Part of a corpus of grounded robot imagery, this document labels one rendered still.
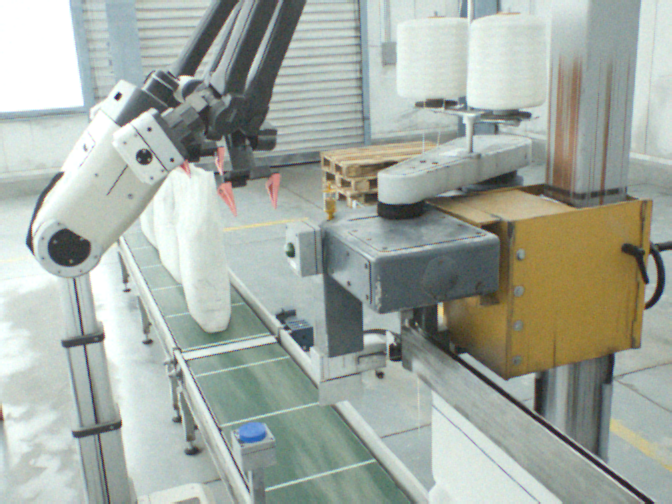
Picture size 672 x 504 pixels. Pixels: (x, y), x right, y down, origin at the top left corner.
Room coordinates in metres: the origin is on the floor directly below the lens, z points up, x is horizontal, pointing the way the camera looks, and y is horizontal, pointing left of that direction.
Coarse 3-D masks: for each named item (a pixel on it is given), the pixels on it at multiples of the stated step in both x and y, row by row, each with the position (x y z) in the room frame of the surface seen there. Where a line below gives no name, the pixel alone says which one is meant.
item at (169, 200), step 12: (168, 180) 3.85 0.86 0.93; (168, 192) 3.83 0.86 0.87; (156, 204) 4.01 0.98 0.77; (168, 204) 3.81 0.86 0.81; (156, 216) 4.01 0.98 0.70; (168, 216) 3.82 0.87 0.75; (156, 228) 4.02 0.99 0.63; (168, 228) 3.83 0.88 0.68; (168, 240) 3.85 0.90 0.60; (168, 252) 3.87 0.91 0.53; (168, 264) 3.88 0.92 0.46; (180, 276) 3.79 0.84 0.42
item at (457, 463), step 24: (432, 408) 1.28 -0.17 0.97; (432, 432) 1.28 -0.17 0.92; (456, 432) 1.20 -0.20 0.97; (480, 432) 1.12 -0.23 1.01; (432, 456) 1.28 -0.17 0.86; (456, 456) 1.20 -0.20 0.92; (480, 456) 1.12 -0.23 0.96; (504, 456) 1.05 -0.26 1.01; (456, 480) 1.19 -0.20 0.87; (480, 480) 1.11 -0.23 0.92; (504, 480) 1.05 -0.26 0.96; (528, 480) 0.99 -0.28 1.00
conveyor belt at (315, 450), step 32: (256, 352) 2.86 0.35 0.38; (224, 384) 2.58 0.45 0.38; (256, 384) 2.57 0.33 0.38; (288, 384) 2.56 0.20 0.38; (224, 416) 2.34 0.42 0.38; (256, 416) 2.33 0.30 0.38; (288, 416) 2.32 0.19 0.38; (320, 416) 2.31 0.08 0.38; (288, 448) 2.11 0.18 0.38; (320, 448) 2.10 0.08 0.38; (352, 448) 2.10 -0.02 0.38; (288, 480) 1.94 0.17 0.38; (320, 480) 1.93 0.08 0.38; (352, 480) 1.92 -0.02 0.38; (384, 480) 1.91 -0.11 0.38
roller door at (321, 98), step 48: (96, 0) 8.41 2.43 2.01; (144, 0) 8.60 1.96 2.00; (192, 0) 8.79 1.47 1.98; (336, 0) 9.42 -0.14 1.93; (96, 48) 8.39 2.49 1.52; (144, 48) 8.59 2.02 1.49; (288, 48) 9.18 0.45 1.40; (336, 48) 9.41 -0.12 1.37; (96, 96) 8.36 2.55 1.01; (288, 96) 9.18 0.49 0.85; (336, 96) 9.40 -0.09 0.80; (288, 144) 9.17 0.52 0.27; (336, 144) 9.38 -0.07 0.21
